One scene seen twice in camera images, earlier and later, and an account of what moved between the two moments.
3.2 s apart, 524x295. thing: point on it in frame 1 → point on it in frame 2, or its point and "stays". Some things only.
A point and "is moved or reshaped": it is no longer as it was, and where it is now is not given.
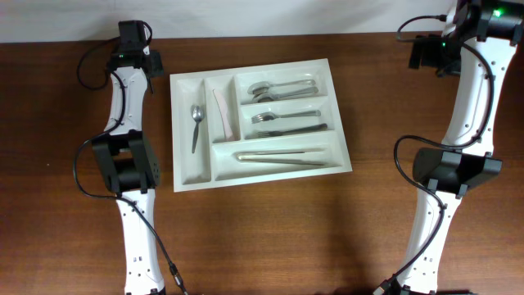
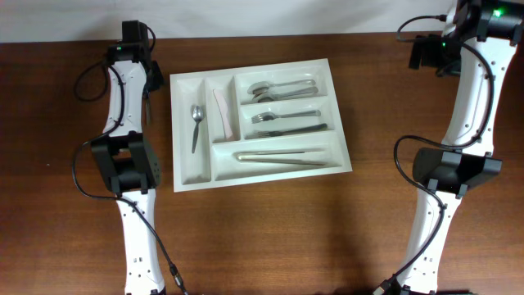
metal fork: x=265 y=116 stays
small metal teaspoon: x=150 y=84 is moved or reshaped
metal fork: x=313 y=128 stays
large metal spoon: x=259 y=87 stays
